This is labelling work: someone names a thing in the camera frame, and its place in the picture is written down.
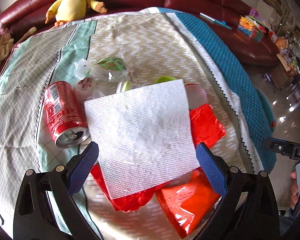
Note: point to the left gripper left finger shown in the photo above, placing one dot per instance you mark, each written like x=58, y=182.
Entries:
x=33, y=215

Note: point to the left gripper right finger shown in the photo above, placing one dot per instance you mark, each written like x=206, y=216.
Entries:
x=248, y=208

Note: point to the white paper towel sheet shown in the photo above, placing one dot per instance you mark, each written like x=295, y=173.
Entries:
x=144, y=137

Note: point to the teal round trash bin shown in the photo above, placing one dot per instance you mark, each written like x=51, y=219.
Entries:
x=267, y=110

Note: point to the person's right hand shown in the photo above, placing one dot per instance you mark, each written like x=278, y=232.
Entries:
x=294, y=190

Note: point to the orange snack wrapper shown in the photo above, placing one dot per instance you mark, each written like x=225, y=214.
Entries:
x=186, y=205

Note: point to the red soda can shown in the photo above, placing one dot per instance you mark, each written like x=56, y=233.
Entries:
x=64, y=115

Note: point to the pink paper cup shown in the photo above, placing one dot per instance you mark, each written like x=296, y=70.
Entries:
x=196, y=96

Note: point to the colourful toy box stack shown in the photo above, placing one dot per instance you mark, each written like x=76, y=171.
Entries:
x=253, y=25

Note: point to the teal book on sofa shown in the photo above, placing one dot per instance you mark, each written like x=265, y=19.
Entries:
x=222, y=23

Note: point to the crumpled clear plastic wrapper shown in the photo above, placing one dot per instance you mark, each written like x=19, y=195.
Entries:
x=95, y=81

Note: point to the green plastic lid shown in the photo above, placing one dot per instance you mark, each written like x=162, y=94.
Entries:
x=163, y=79

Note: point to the dark red leather sofa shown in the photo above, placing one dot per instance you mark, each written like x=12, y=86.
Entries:
x=25, y=14

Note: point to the patterned quilted table cloth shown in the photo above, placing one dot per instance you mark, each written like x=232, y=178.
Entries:
x=153, y=42

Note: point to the green label plastic packet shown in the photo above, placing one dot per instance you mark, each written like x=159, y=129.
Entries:
x=112, y=63

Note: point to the brown plush toy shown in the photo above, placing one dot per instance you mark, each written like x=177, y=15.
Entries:
x=7, y=43

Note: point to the yellow chick plush toy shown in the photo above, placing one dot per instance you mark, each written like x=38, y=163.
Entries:
x=65, y=11

